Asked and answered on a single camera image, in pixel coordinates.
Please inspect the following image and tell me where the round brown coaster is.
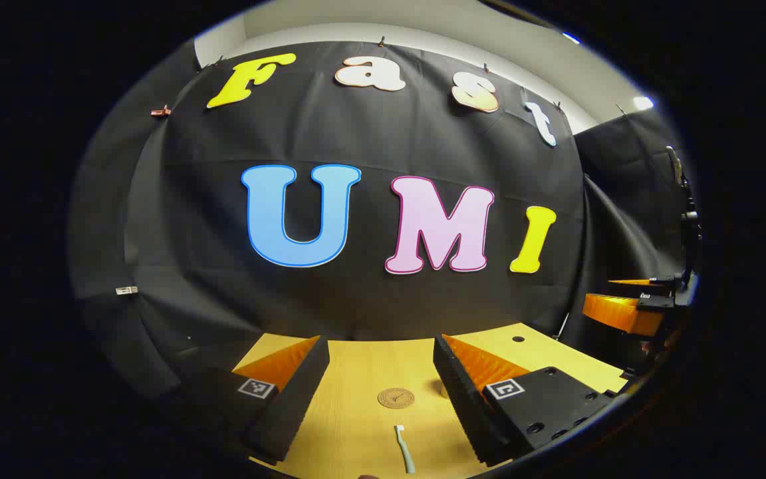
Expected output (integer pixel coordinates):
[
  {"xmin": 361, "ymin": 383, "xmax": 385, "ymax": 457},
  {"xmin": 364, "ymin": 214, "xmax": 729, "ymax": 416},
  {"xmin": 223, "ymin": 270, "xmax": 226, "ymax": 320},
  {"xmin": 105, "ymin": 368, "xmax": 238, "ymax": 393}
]
[{"xmin": 377, "ymin": 388, "xmax": 416, "ymax": 409}]

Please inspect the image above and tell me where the black backdrop cloth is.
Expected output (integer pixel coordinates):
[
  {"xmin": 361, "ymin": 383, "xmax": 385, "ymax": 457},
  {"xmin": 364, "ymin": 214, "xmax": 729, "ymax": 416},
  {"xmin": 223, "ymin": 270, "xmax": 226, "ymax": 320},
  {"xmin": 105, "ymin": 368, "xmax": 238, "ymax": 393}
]
[{"xmin": 67, "ymin": 40, "xmax": 696, "ymax": 400}]

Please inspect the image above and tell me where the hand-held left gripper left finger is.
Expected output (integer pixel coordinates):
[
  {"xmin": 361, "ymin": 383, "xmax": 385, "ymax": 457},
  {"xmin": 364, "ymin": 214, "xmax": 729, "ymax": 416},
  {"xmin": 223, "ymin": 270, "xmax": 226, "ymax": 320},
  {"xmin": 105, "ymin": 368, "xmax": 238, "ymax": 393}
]
[{"xmin": 184, "ymin": 335, "xmax": 330, "ymax": 465}]

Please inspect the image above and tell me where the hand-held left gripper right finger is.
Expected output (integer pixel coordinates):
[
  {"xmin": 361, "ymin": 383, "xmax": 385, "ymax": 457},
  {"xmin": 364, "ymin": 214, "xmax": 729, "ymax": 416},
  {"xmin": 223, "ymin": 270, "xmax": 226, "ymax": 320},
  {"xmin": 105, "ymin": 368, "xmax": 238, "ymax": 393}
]
[{"xmin": 432, "ymin": 334, "xmax": 618, "ymax": 466}]

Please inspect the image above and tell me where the pale green toothbrush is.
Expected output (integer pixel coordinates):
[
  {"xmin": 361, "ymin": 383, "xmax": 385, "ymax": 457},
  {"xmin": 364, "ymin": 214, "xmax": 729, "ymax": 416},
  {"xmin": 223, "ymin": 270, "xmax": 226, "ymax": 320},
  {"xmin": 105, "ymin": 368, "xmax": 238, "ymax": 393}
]
[{"xmin": 394, "ymin": 426, "xmax": 417, "ymax": 474}]

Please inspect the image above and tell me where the wooden desktop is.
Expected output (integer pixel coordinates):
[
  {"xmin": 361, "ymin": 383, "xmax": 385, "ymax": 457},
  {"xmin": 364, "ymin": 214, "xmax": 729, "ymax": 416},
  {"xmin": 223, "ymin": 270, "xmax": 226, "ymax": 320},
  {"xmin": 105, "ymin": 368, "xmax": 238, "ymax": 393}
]
[{"xmin": 233, "ymin": 323, "xmax": 630, "ymax": 479}]

